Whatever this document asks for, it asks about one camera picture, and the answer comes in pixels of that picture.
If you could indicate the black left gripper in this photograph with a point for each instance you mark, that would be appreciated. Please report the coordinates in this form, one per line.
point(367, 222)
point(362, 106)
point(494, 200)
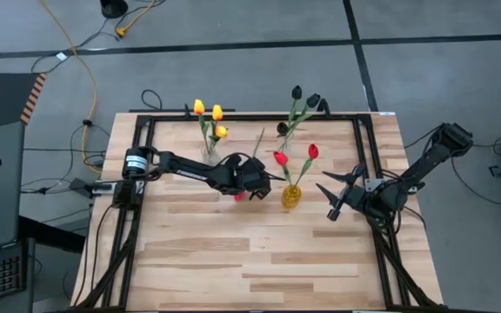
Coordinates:
point(248, 176)

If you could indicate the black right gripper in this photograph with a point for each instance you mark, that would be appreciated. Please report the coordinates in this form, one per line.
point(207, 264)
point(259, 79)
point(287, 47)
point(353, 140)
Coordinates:
point(359, 195)

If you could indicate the red artificial tulip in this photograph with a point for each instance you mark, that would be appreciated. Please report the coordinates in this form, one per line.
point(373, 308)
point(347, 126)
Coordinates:
point(239, 197)
point(280, 157)
point(313, 151)

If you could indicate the amber yellow glass vase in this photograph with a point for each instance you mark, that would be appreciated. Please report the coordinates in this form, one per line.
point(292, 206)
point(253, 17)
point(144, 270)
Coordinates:
point(291, 196)

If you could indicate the black artificial tulip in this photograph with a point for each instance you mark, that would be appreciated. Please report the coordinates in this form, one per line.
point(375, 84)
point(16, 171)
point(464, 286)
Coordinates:
point(282, 128)
point(296, 92)
point(313, 100)

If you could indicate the yellow artificial tulip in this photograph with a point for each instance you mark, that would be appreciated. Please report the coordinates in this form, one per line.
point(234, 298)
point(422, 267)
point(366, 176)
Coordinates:
point(217, 112)
point(221, 131)
point(198, 106)

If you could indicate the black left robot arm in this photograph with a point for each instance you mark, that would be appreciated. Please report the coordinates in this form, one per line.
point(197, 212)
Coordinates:
point(189, 169)

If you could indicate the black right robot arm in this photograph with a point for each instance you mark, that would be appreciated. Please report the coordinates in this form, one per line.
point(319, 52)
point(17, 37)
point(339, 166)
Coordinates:
point(424, 165)

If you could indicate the tall slim clear glass vase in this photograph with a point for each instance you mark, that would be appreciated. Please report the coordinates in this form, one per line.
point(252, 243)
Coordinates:
point(286, 143)

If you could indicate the round ribbed clear glass vase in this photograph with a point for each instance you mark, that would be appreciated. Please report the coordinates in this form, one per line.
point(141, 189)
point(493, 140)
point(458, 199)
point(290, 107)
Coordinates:
point(209, 157)

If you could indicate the black power adapter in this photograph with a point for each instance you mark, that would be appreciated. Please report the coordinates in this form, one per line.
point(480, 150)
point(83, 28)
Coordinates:
point(83, 186)

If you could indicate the black round stand base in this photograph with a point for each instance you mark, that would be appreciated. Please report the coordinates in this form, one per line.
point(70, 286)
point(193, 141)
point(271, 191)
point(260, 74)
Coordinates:
point(113, 8)

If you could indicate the white floor tag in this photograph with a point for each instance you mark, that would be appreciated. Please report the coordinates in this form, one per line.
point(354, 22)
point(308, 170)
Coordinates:
point(61, 56)

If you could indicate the large black hazard-striped mat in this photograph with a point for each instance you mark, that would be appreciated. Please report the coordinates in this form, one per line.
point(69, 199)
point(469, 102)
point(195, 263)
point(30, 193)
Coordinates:
point(2, 102)

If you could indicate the black aluminium table frame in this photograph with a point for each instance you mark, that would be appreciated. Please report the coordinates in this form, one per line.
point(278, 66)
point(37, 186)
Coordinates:
point(242, 117)

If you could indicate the large black frame clamp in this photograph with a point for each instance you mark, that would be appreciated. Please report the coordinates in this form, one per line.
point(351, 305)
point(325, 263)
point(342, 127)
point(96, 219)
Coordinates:
point(325, 108)

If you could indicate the small black frame clamp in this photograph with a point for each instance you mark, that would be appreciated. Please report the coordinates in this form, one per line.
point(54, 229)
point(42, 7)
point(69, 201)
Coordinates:
point(186, 109)

